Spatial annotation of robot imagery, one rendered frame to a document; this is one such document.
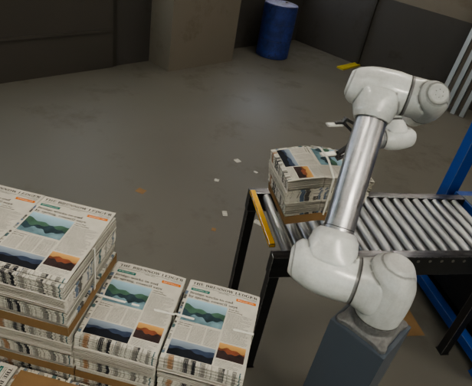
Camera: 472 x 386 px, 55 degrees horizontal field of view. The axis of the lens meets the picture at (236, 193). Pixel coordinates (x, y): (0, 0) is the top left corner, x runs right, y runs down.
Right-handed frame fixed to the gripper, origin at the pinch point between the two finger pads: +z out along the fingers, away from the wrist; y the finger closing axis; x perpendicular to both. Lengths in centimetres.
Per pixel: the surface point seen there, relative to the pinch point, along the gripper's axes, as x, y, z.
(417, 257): -21, 53, -50
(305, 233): -3.5, 48.8, 2.3
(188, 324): -58, 43, 64
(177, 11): 423, 38, 34
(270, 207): 16, 47, 15
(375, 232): -2, 52, -36
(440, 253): -18, 54, -63
